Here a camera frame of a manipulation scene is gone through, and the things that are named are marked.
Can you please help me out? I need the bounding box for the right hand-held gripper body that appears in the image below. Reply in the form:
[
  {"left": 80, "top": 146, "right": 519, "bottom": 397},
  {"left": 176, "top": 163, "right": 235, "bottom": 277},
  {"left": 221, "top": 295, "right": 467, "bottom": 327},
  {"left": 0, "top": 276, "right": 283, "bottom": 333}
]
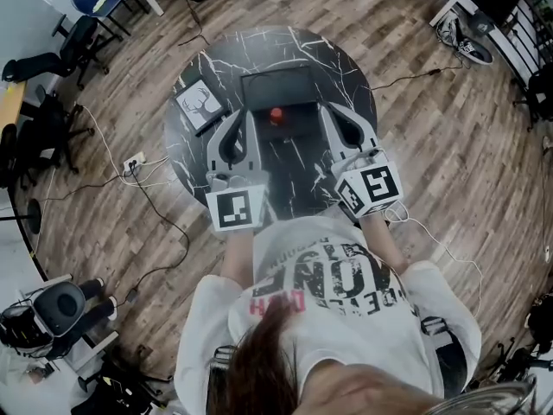
[{"left": 329, "top": 146, "right": 405, "bottom": 220}]

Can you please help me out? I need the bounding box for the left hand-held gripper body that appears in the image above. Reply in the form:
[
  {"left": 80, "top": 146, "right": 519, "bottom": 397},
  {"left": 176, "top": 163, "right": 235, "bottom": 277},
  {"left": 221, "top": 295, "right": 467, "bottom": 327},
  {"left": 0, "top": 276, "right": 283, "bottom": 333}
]
[{"left": 204, "top": 160, "right": 270, "bottom": 233}]

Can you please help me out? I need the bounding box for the black box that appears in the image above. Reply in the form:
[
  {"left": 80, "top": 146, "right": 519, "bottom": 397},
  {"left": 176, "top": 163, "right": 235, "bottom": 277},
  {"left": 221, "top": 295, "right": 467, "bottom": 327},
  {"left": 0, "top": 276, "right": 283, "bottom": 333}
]
[{"left": 239, "top": 64, "right": 321, "bottom": 143}]

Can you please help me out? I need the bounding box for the person's right forearm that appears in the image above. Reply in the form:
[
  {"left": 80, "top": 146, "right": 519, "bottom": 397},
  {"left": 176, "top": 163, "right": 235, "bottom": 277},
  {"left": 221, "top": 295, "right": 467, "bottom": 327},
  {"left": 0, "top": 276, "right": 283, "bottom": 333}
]
[{"left": 359, "top": 213, "right": 410, "bottom": 277}]

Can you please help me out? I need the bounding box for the person's left forearm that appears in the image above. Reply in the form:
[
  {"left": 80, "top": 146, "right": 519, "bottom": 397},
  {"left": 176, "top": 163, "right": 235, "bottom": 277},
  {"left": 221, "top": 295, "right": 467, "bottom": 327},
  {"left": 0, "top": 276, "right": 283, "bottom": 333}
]
[{"left": 221, "top": 230, "right": 257, "bottom": 285}]

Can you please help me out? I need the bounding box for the black framed deer picture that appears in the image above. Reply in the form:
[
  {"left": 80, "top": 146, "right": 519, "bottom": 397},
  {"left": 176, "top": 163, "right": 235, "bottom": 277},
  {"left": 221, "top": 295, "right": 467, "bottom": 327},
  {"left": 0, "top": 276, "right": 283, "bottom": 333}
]
[{"left": 174, "top": 78, "right": 229, "bottom": 137}]

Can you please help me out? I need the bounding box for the white power strip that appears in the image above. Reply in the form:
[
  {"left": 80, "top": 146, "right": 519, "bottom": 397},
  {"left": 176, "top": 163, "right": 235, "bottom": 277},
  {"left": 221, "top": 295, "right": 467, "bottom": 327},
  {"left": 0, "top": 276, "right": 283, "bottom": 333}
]
[{"left": 122, "top": 152, "right": 149, "bottom": 173}]

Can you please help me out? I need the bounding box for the white printed shirt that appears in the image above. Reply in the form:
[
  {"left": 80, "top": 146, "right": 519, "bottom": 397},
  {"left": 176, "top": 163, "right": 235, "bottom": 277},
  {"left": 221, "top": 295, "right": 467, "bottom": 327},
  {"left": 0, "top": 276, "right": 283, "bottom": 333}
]
[{"left": 173, "top": 215, "right": 483, "bottom": 415}]

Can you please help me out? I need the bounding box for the grey sneaker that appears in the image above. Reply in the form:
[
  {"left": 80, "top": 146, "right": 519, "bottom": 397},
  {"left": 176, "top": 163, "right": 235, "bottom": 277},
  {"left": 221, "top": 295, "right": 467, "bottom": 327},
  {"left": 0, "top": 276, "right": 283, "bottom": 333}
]
[{"left": 435, "top": 16, "right": 494, "bottom": 65}]

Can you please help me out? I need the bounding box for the black mesh office chair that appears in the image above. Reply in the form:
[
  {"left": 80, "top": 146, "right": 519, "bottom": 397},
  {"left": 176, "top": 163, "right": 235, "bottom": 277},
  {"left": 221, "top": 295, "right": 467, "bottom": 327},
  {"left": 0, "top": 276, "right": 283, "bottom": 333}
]
[{"left": 0, "top": 85, "right": 95, "bottom": 189}]

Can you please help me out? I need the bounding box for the black swivel chair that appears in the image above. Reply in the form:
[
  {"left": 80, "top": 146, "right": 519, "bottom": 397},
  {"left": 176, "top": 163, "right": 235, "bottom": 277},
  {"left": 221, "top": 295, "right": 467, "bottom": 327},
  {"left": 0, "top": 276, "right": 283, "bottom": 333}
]
[{"left": 512, "top": 65, "right": 553, "bottom": 132}]

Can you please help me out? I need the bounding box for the black round stand base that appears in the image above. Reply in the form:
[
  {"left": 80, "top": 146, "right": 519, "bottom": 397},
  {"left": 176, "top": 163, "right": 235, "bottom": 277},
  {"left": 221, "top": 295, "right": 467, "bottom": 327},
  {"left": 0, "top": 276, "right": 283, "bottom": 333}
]
[{"left": 25, "top": 196, "right": 44, "bottom": 235}]

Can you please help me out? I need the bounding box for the long black floor cable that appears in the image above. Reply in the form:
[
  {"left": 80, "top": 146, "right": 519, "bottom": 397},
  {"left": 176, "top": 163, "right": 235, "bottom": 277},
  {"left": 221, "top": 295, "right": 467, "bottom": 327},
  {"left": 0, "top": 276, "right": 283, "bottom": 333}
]
[{"left": 127, "top": 169, "right": 192, "bottom": 307}]

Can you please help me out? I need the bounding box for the thin black floor cable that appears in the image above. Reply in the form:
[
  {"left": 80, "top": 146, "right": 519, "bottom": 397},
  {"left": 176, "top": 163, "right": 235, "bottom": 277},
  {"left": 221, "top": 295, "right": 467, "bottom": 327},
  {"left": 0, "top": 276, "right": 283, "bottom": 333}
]
[{"left": 370, "top": 54, "right": 474, "bottom": 93}]

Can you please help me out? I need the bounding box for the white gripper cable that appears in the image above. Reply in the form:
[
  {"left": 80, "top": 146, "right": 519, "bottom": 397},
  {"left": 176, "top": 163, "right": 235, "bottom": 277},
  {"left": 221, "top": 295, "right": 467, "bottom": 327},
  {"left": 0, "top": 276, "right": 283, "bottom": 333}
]
[{"left": 383, "top": 200, "right": 484, "bottom": 317}]

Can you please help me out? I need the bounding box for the white floor cable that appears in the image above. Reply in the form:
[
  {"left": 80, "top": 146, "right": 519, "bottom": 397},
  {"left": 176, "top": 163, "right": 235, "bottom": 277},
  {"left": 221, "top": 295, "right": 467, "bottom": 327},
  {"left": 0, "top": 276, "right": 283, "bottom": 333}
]
[{"left": 79, "top": 104, "right": 172, "bottom": 188}]

